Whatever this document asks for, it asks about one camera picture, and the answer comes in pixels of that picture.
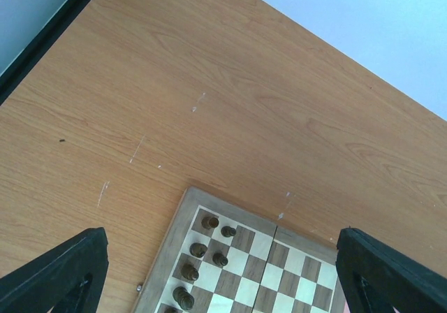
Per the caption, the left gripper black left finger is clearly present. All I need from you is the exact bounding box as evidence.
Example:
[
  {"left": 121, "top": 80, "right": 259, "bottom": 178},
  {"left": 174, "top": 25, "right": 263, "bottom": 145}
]
[{"left": 1, "top": 227, "right": 109, "bottom": 312}]

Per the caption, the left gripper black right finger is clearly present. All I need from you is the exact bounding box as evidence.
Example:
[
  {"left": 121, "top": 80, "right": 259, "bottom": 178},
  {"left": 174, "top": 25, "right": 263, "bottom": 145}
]
[{"left": 336, "top": 227, "right": 446, "bottom": 312}]

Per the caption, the dark king piece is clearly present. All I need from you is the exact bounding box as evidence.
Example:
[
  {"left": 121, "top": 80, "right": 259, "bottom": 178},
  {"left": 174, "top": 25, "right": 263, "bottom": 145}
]
[{"left": 173, "top": 286, "right": 195, "bottom": 311}]

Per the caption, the dark bishop piece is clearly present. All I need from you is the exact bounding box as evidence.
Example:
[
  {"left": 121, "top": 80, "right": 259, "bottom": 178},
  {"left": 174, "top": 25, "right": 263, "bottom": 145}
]
[{"left": 181, "top": 263, "right": 199, "bottom": 282}]

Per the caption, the dark knight piece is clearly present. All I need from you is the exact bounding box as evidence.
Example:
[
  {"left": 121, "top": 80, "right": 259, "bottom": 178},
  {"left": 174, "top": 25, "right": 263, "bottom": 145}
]
[{"left": 189, "top": 242, "right": 207, "bottom": 259}]

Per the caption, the dark rook piece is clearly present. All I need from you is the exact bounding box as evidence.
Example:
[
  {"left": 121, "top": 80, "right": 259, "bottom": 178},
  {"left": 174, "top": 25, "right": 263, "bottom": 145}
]
[{"left": 201, "top": 216, "right": 219, "bottom": 230}]

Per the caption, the dark pawn piece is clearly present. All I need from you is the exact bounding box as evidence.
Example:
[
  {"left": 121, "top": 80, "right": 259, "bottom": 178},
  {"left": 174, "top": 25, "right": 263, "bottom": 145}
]
[
  {"left": 212, "top": 252, "right": 228, "bottom": 268},
  {"left": 221, "top": 226, "right": 237, "bottom": 238}
]

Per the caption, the wooden chess board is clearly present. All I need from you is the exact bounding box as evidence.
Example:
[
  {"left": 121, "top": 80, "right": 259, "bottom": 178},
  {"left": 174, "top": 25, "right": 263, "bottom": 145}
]
[{"left": 133, "top": 187, "right": 346, "bottom": 312}]

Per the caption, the black aluminium frame rail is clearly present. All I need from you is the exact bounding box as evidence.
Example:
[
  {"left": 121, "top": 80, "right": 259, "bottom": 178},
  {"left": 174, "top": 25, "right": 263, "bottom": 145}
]
[{"left": 1, "top": 0, "right": 91, "bottom": 102}]

